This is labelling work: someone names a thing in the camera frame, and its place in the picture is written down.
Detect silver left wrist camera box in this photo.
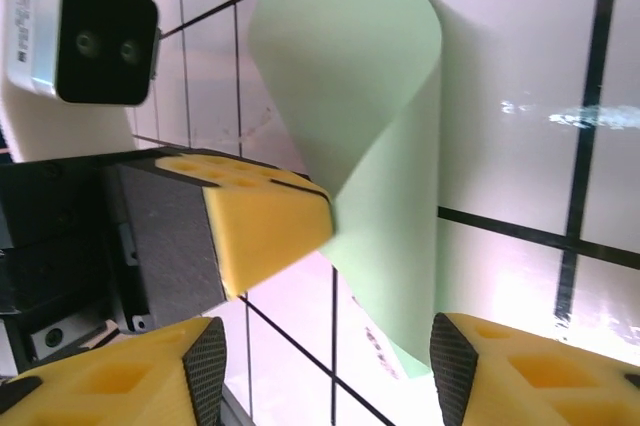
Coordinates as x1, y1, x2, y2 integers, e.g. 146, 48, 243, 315
0, 0, 162, 108

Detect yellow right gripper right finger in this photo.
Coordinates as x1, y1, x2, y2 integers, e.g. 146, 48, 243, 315
429, 312, 640, 426

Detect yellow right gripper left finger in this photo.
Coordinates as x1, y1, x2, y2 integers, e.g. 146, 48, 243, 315
0, 316, 227, 426

